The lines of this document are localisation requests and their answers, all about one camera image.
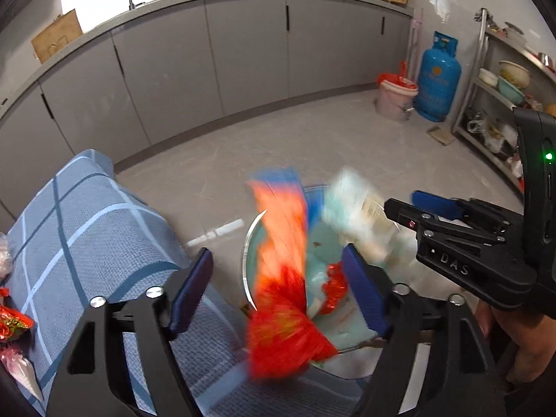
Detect pink translucent plastic bag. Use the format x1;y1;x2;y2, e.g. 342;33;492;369
1;346;43;402

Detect white bucket red lid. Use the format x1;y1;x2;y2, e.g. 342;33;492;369
375;60;418;122

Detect orange red snack wrapper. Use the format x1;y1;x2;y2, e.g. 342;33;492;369
247;167;337;380

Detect teal trash bin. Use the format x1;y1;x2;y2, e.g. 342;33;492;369
241;185;384;354

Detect metal storage rack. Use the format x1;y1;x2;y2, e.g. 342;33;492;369
451;8;555;190

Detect red plastic bag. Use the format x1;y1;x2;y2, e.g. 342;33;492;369
319;262;349;314

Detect blue checked tablecloth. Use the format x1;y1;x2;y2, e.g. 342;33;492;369
7;150;363;416

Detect person's right hand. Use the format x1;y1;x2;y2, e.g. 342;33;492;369
475;300;556;384

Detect blue gas cylinder by rack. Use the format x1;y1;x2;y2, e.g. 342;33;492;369
414;31;462;122

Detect grey kitchen cabinets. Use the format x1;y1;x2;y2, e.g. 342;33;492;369
1;0;413;229

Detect clear bag with paper packaging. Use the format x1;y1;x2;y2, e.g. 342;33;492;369
321;167;417;268

